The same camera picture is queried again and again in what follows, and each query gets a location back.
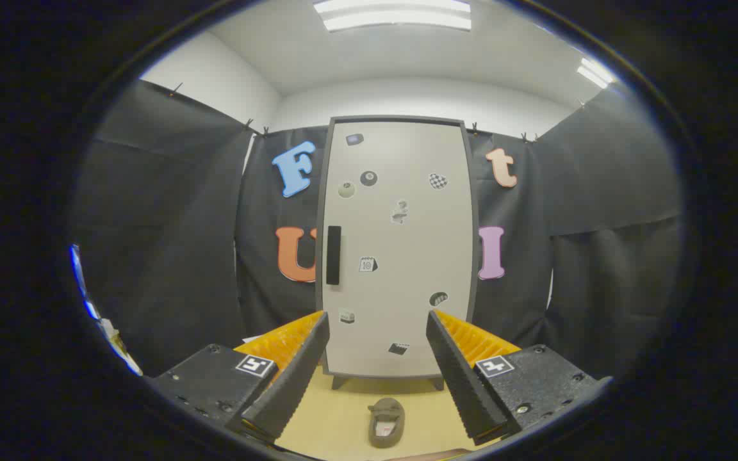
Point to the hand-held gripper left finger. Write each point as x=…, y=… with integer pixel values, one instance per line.
x=298, y=378

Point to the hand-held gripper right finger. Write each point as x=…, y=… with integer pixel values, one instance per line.
x=465, y=384

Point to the brown fuzzy shoe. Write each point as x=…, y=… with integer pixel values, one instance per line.
x=386, y=426

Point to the grey shoe cabinet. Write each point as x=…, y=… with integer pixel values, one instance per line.
x=475, y=256

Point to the black backdrop cloth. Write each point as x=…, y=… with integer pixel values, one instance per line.
x=170, y=243

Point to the small ceiling light panel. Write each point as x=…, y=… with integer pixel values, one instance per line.
x=594, y=72

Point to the long ceiling light panel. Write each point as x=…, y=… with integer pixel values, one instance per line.
x=394, y=16

